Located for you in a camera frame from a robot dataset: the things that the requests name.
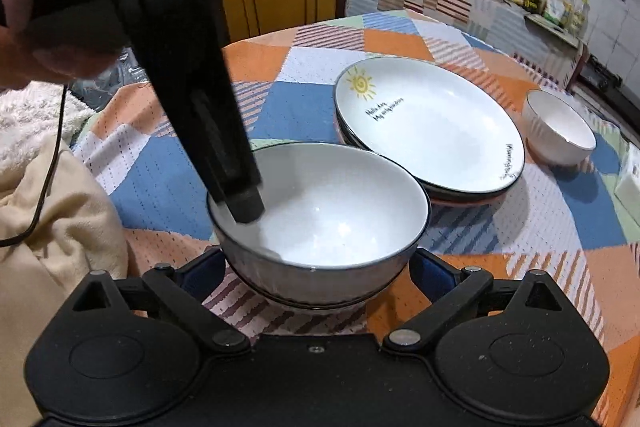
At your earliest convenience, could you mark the cream blanket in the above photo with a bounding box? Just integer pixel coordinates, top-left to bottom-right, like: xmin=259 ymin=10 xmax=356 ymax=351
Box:
xmin=0 ymin=142 xmax=132 ymax=427

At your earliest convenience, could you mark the black gas stove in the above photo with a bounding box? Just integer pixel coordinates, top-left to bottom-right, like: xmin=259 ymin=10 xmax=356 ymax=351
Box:
xmin=570 ymin=54 xmax=627 ymax=96

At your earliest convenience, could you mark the white fluffy cloth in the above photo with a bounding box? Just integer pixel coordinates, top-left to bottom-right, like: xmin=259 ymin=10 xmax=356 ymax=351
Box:
xmin=0 ymin=91 xmax=94 ymax=168

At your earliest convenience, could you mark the white ribbed bowl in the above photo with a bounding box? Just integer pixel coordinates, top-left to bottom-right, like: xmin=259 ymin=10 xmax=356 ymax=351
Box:
xmin=521 ymin=89 xmax=598 ymax=166
xmin=206 ymin=142 xmax=432 ymax=303
xmin=222 ymin=252 xmax=416 ymax=312

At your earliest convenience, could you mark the white sun print plate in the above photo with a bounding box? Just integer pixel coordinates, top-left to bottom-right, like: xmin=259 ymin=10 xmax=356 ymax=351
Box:
xmin=332 ymin=56 xmax=527 ymax=198

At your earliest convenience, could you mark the white tissue pack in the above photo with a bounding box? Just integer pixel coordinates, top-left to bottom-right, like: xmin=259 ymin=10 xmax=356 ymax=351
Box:
xmin=614 ymin=152 xmax=640 ymax=210

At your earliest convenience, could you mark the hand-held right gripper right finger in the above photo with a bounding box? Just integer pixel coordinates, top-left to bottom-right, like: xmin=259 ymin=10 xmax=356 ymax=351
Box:
xmin=381 ymin=248 xmax=565 ymax=354

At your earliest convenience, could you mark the cooking oil bottle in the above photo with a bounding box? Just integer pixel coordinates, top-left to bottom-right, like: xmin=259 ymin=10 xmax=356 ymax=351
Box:
xmin=570 ymin=0 xmax=592 ymax=38
xmin=545 ymin=0 xmax=571 ymax=25

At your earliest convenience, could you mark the black cable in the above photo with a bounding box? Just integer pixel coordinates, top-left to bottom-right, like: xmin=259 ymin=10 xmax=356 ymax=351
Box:
xmin=0 ymin=84 xmax=71 ymax=249

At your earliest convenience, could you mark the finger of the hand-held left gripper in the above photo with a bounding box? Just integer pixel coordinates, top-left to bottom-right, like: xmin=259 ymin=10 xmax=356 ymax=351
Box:
xmin=136 ymin=46 xmax=266 ymax=225

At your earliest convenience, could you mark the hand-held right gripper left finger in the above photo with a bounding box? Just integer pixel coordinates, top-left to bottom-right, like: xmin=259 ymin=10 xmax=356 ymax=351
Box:
xmin=70 ymin=247 xmax=252 ymax=354

